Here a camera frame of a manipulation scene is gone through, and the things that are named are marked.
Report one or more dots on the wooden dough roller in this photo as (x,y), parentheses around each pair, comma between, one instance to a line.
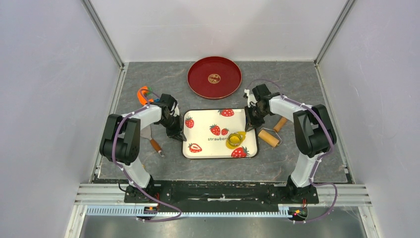
(271,135)

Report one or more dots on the white strawberry tray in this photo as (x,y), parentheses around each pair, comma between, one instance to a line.
(207,130)

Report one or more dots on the orange curved toy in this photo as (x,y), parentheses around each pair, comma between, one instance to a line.
(142,95)

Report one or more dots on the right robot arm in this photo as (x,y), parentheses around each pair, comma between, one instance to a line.
(314,133)

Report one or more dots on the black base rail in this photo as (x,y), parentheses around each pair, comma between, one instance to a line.
(218,196)

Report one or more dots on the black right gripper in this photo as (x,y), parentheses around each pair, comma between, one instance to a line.
(251,123)

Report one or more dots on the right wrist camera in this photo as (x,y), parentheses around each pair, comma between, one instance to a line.
(249,96)

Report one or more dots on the red round plate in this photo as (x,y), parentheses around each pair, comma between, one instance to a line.
(214,77)

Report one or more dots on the small metal ring cutter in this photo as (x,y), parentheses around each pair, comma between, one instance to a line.
(234,140)

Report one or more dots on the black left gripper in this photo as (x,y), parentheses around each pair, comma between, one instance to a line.
(178,133)

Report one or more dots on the metal scraper wooden handle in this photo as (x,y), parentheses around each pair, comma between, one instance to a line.
(146,133)

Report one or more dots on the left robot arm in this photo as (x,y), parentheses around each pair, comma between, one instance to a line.
(120,141)

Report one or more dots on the yellow dough ball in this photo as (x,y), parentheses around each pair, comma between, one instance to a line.
(243,133)

